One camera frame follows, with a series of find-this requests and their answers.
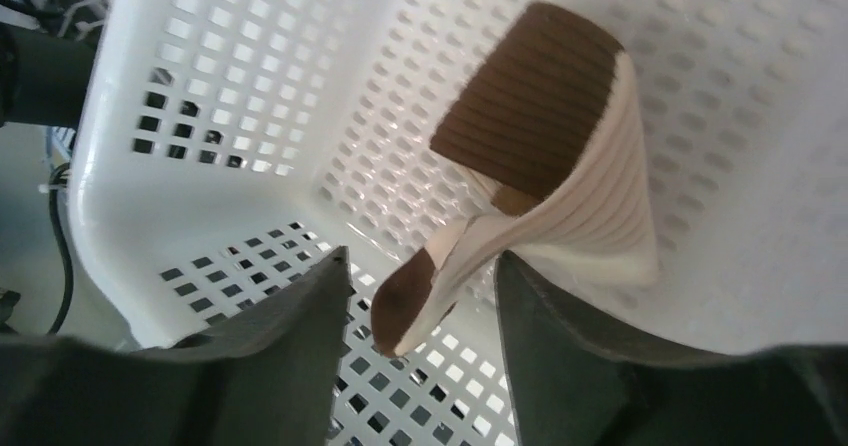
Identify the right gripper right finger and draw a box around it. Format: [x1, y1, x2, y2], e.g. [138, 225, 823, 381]
[495, 252, 847, 445]

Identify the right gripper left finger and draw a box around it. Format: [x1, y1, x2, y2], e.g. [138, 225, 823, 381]
[1, 247, 351, 445]

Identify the brown cream striped sock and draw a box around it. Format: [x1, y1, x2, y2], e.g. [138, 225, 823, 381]
[370, 1, 659, 358]

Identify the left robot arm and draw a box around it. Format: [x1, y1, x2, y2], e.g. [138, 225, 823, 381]
[1, 23, 95, 130]

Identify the white plastic laundry basket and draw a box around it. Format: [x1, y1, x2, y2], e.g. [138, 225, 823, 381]
[71, 0, 847, 445]

